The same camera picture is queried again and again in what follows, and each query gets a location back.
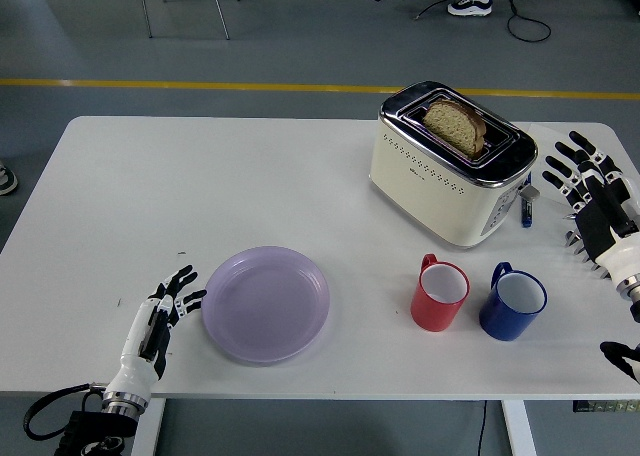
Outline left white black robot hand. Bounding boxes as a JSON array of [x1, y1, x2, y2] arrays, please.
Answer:
[[103, 264, 208, 396]]

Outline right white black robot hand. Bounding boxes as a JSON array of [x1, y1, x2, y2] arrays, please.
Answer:
[[541, 130, 640, 285]]

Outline purple plastic plate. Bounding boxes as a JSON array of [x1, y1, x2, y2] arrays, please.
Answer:
[[201, 245, 331, 366]]

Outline brown bread slice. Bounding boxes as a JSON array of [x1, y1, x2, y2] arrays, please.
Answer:
[[422, 99, 487, 158]]

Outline silver metal toast rack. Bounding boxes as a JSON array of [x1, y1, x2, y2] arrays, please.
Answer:
[[564, 229, 614, 280]]

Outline white paper sheet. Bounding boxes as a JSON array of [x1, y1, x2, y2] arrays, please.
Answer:
[[527, 123, 581, 212]]

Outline blue marker pen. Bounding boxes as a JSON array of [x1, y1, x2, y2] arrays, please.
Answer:
[[521, 173, 534, 229]]

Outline white table leg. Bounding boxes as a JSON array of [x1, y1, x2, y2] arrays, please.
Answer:
[[130, 398, 166, 456], [501, 399, 539, 456]]

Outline blue enamel mug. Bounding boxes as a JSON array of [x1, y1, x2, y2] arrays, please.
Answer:
[[478, 261, 548, 342]]

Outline cream and chrome toaster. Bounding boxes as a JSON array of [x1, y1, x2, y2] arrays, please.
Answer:
[[368, 80, 542, 250]]

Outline table height control panel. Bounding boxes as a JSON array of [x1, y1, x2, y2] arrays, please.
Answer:
[[573, 399, 640, 415]]

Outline red enamel mug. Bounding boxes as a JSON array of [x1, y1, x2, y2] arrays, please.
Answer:
[[410, 253, 471, 333]]

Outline white and black sneaker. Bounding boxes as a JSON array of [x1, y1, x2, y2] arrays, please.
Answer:
[[447, 0, 494, 17]]

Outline metal chair legs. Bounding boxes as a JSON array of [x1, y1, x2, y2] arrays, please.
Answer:
[[135, 0, 242, 41]]

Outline black looped floor cable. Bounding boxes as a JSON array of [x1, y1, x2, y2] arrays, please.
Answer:
[[504, 0, 551, 42]]

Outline thin black hanging cable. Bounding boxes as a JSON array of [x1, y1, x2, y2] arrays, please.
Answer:
[[474, 399, 489, 456]]

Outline black cable with metal plug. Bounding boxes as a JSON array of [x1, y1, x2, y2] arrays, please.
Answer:
[[412, 0, 454, 22]]

